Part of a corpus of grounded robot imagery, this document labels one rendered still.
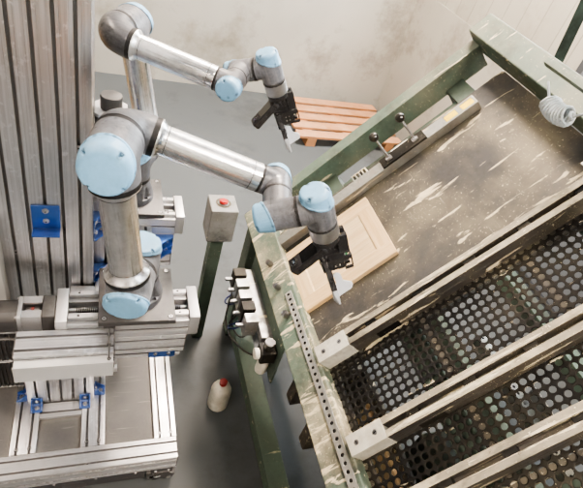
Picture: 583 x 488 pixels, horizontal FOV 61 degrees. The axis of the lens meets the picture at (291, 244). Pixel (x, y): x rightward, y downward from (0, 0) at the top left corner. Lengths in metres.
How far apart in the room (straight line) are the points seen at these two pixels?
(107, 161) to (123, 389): 1.48
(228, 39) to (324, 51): 1.01
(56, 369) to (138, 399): 0.83
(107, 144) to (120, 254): 0.30
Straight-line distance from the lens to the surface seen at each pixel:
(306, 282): 1.94
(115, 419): 2.32
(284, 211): 1.14
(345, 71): 5.65
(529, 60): 1.99
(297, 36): 5.32
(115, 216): 1.18
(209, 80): 1.60
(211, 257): 2.36
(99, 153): 1.07
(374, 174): 2.01
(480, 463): 1.45
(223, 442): 2.53
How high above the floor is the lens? 2.25
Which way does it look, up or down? 40 degrees down
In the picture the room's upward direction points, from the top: 19 degrees clockwise
